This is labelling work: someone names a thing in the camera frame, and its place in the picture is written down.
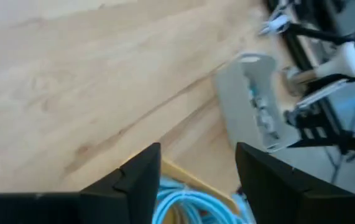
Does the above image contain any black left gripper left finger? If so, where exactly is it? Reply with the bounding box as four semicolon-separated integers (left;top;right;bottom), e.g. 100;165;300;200
0;142;162;224

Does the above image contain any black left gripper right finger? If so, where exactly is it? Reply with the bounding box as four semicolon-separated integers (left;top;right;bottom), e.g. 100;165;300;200
235;142;355;224

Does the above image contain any yellow plastic bin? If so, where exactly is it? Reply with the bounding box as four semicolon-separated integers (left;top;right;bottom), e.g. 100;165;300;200
127;155;243;215

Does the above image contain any grey plastic bin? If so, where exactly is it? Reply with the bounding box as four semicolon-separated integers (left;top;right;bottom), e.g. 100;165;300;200
214;52;302;153

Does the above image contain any white bulb desk lamp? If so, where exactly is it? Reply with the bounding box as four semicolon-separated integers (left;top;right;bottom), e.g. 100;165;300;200
281;40;355;97

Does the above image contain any silver metal bracket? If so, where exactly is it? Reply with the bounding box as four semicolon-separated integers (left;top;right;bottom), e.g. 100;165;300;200
295;79;351;108

